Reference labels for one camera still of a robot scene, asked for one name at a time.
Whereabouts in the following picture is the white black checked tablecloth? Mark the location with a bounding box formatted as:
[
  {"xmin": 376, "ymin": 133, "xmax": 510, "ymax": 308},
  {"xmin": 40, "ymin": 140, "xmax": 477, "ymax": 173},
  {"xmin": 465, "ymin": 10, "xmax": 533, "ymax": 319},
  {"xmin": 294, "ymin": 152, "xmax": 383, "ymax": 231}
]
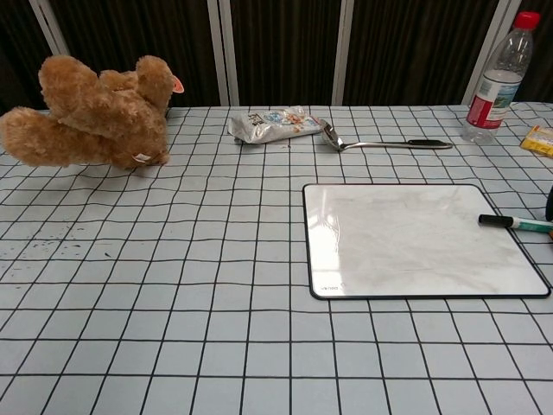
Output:
[{"xmin": 0, "ymin": 102, "xmax": 553, "ymax": 415}]

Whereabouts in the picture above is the white screen frame post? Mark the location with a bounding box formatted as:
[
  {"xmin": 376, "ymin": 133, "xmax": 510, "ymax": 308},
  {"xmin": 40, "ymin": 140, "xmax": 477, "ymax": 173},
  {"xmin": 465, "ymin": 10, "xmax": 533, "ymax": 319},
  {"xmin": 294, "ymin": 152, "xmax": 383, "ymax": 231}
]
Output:
[
  {"xmin": 331, "ymin": 0, "xmax": 356, "ymax": 107},
  {"xmin": 463, "ymin": 0, "xmax": 512, "ymax": 107},
  {"xmin": 28, "ymin": 0, "xmax": 71, "ymax": 57},
  {"xmin": 206, "ymin": 0, "xmax": 241, "ymax": 107}
]

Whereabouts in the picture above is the brown plush teddy bear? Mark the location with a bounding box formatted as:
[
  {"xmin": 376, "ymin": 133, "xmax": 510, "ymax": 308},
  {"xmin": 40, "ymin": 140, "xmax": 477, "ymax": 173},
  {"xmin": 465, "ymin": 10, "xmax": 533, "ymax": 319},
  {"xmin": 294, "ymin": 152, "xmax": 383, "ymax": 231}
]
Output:
[{"xmin": 0, "ymin": 54, "xmax": 186, "ymax": 170}]

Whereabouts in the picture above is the silver snack packet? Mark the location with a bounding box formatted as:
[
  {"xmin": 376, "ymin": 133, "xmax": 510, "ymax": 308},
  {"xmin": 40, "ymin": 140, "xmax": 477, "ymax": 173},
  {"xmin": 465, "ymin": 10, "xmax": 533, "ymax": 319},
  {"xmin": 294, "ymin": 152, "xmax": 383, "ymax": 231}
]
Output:
[{"xmin": 227, "ymin": 105, "xmax": 323, "ymax": 145}]

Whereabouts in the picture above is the yellow snack packet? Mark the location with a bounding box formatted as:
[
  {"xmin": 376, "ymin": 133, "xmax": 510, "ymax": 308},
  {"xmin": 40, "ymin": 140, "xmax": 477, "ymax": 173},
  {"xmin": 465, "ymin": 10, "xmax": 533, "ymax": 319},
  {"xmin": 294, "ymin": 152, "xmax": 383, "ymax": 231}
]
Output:
[{"xmin": 520, "ymin": 124, "xmax": 553, "ymax": 159}]

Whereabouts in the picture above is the marker pen with black cap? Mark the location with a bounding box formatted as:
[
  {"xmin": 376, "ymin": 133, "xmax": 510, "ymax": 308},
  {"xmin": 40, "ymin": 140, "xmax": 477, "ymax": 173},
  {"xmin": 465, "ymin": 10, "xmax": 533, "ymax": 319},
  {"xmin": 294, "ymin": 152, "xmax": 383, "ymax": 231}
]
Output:
[{"xmin": 477, "ymin": 213, "xmax": 553, "ymax": 234}]

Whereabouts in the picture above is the white drawing board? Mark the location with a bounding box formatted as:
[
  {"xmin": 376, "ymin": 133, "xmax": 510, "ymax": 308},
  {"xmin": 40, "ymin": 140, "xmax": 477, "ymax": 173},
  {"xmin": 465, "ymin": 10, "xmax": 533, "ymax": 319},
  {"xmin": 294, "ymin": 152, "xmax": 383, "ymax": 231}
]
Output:
[{"xmin": 302, "ymin": 183, "xmax": 552, "ymax": 301}]

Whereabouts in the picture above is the metal ladle black handle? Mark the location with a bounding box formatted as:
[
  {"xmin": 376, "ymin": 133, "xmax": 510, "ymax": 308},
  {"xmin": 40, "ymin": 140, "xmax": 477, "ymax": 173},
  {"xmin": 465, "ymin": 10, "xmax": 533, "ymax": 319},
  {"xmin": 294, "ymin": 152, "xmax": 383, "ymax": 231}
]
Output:
[{"xmin": 318, "ymin": 119, "xmax": 454, "ymax": 153}]

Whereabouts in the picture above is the clear bottle red cap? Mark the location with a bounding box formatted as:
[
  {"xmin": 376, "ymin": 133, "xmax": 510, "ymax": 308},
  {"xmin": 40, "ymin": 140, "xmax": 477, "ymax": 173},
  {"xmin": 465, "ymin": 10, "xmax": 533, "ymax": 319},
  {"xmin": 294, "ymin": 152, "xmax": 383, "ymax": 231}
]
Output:
[{"xmin": 460, "ymin": 11, "xmax": 542, "ymax": 145}]

